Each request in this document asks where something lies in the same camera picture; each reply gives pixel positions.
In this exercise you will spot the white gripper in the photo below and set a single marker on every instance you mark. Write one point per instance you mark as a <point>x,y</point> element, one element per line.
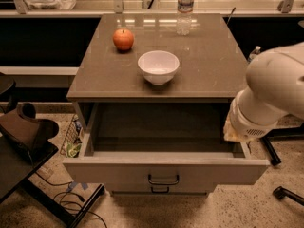
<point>243,123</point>

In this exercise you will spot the grey top drawer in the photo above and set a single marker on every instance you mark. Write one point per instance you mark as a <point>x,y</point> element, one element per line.
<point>178,146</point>

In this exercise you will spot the grey drawer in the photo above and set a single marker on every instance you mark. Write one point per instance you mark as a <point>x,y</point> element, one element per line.
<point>178,146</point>
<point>181,188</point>

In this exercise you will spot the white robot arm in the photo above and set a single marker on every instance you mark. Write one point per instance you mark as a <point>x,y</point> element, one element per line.
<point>275,89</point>

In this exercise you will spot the grey drawer cabinet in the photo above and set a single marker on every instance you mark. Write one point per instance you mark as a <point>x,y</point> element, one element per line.
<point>212,67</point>

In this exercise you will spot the grey bottom drawer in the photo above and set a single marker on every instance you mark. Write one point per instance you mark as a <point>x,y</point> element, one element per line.
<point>181,188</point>

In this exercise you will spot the black stand leg right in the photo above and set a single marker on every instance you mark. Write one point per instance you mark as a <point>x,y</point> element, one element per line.
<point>282,133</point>

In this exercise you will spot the black caster leg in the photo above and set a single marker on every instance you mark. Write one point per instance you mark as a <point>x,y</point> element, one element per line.
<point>280,193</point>

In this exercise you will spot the small water bottle on ledge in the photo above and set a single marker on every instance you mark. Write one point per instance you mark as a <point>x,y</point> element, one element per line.
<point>254,54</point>

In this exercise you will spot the white bowl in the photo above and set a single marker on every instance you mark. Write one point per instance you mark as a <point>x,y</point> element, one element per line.
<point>158,67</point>

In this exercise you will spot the clear water bottle on cabinet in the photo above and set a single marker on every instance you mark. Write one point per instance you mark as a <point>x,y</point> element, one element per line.
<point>184,19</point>

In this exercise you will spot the red apple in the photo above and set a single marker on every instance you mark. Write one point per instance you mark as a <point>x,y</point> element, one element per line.
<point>123,39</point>

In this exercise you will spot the green snack bag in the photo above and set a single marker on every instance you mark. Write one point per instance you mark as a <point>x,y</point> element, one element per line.
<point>72,149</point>

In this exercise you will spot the blue tape cross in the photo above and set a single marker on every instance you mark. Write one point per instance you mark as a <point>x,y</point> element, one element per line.
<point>74,184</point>

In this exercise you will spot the dark brown chair part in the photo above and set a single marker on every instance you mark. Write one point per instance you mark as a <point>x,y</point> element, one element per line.
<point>28,134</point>

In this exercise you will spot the black desk left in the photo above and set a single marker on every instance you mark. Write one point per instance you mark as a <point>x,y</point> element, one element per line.
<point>15,172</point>

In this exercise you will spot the wire basket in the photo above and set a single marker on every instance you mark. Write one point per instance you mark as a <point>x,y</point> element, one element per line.
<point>74,134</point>

